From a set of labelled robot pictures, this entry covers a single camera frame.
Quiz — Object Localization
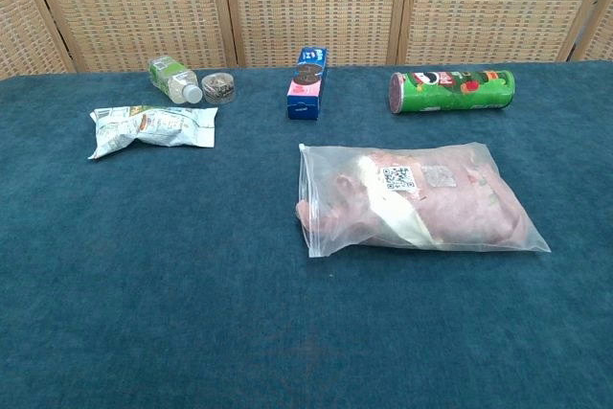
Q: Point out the transparent plastic zip bag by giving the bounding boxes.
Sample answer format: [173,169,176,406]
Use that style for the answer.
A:
[297,141,552,259]

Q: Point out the clear plastic bag with garment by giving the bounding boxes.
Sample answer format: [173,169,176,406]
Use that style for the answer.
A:
[295,149,534,250]

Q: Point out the crumpled white snack bag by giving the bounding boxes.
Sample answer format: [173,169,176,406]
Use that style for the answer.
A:
[87,104,219,161]

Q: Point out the blue Oreo cookie box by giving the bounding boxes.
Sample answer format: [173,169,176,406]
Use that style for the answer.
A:
[286,46,329,121]

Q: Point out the small clear jar of clips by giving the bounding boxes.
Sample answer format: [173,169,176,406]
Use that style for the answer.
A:
[200,72,238,105]

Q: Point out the blue carpet table surface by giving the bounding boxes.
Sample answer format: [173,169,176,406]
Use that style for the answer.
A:
[0,59,613,409]

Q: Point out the plastic bottle with green label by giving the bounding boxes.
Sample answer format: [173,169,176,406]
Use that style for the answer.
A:
[148,55,204,104]

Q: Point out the green Pringles can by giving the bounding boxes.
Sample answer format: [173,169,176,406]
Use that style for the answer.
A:
[388,69,516,115]

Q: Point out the woven wooden folding screen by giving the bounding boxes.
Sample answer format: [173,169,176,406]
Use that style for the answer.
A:
[0,0,613,80]

